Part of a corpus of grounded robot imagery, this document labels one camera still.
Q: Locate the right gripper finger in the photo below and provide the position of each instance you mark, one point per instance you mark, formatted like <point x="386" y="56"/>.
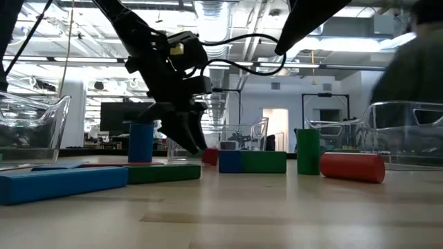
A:
<point x="308" y="20"/>

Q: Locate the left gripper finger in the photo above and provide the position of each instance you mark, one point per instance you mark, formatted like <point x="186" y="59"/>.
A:
<point x="176" y="124"/>
<point x="200" y="117"/>

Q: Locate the blue cylinder block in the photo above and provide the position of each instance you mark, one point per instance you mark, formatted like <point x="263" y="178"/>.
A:
<point x="141" y="143"/>

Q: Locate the red arch block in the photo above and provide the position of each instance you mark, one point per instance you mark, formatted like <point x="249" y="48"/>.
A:
<point x="210" y="157"/>

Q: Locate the green long block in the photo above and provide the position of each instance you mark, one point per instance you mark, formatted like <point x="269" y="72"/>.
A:
<point x="162" y="174"/>

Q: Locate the blue arch block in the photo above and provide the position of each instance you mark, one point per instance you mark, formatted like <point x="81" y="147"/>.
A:
<point x="230" y="162"/>

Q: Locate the green cylinder block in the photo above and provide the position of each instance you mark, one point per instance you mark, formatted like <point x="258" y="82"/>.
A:
<point x="308" y="152"/>

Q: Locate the red cylinder block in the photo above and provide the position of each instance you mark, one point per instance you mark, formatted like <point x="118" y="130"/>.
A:
<point x="351" y="167"/>

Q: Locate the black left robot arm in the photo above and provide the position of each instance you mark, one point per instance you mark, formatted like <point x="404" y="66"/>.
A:
<point x="131" y="31"/>

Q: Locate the yellow tape tag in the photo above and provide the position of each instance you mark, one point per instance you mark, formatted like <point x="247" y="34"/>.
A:
<point x="177" y="48"/>

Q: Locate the ceiling light strip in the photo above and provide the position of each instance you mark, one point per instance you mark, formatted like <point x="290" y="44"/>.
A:
<point x="294" y="65"/>

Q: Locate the clear plastic bin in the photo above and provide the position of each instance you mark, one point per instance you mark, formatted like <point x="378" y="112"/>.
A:
<point x="259" y="131"/>
<point x="34" y="138"/>
<point x="398" y="145"/>

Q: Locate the black monitor screen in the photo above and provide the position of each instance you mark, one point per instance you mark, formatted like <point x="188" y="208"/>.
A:
<point x="114" y="117"/>

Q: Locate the person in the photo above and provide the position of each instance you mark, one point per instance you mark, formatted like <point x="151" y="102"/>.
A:
<point x="415" y="69"/>

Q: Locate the light blue long block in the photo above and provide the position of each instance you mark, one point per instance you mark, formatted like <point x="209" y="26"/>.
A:
<point x="62" y="185"/>

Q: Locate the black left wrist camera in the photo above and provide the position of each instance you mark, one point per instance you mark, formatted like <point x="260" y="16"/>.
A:
<point x="192" y="52"/>

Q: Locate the black rectangular stand frame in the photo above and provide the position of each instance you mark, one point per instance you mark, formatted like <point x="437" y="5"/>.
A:
<point x="325" y="94"/>

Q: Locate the silver ventilation duct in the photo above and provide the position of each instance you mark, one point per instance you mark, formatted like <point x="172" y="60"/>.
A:
<point x="212" y="24"/>

